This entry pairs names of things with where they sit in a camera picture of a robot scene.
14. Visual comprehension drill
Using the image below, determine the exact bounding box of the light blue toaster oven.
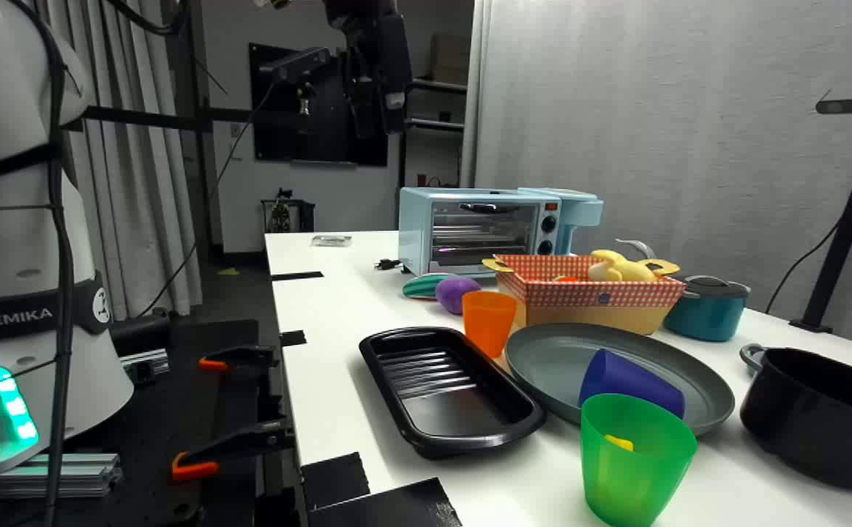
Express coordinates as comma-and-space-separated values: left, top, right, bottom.
395, 186, 606, 281

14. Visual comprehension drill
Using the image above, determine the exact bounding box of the grey curtain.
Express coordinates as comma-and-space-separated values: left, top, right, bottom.
26, 0, 209, 320

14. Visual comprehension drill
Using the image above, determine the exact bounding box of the black tripod stand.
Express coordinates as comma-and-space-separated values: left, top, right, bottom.
792, 95, 852, 335

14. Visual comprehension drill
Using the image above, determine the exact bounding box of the black cooking pot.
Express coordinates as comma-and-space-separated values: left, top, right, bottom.
737, 342, 852, 492

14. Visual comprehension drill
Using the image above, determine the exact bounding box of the grey oval plate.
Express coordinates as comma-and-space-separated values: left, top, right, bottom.
503, 322, 737, 440

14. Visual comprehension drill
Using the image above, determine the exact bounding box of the blue plastic cup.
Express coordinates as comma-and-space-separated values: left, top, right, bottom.
576, 347, 689, 423

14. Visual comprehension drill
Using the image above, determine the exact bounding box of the yellow toy food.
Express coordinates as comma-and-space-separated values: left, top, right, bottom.
587, 247, 682, 287

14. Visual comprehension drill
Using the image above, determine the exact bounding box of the black wall monitor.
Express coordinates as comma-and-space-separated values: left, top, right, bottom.
245, 41, 393, 170

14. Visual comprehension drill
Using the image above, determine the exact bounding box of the black ridged baking tray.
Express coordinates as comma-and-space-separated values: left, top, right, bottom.
358, 326, 550, 462

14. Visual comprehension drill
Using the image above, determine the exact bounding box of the purple toy vegetable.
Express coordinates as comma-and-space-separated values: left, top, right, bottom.
434, 276, 483, 316

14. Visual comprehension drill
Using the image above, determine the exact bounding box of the orange checkered basket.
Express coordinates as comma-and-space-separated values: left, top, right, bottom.
493, 252, 689, 339

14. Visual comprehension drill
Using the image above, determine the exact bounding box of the small box on floor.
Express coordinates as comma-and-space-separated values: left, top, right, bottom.
260, 187, 317, 235

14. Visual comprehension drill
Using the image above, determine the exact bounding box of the black camera on stand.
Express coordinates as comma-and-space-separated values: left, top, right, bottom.
251, 44, 341, 130

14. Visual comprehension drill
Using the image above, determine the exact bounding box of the dark wall shelf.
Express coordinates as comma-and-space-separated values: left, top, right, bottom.
399, 33, 471, 187

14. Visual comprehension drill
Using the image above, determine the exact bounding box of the aluminium extrusion rail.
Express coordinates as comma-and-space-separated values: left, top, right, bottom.
0, 452, 120, 503

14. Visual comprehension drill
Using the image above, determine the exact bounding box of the orange tipped black clamp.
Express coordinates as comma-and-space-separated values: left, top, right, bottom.
196, 342, 281, 377
169, 418, 297, 486

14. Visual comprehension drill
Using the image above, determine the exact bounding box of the orange plastic cup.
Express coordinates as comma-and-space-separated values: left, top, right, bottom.
461, 291, 521, 363

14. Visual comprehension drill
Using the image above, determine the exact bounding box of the green translucent plastic cup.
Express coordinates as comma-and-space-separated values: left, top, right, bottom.
576, 392, 699, 527

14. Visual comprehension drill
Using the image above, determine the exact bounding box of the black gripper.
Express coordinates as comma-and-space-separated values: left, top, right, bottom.
323, 0, 415, 142

